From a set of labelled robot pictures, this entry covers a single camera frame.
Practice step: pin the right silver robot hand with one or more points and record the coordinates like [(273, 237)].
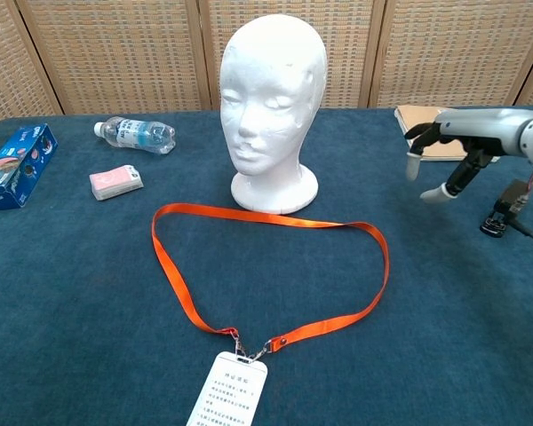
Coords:
[(479, 128)]

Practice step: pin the white ID badge card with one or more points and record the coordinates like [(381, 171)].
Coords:
[(231, 390)]

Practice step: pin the brown spiral notebook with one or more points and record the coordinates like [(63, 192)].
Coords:
[(419, 119)]

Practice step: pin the white foam mannequin head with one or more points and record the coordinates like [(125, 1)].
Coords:
[(271, 89)]

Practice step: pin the clear plastic water bottle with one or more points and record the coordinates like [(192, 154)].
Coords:
[(137, 133)]

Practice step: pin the pink tissue pack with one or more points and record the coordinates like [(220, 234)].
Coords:
[(115, 182)]

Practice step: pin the woven rattan folding screen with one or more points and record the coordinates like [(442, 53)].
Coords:
[(115, 53)]

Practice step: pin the blue felt table cover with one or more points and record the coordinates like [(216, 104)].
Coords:
[(71, 310)]

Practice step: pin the blue Oreo cookie box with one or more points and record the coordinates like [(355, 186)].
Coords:
[(18, 168)]

